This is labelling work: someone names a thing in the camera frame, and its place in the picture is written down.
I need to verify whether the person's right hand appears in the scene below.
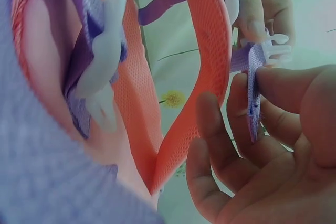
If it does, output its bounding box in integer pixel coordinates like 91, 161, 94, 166
185, 63, 336, 224

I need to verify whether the orange mesh purple backpack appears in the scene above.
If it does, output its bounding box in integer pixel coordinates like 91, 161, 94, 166
0, 0, 293, 224

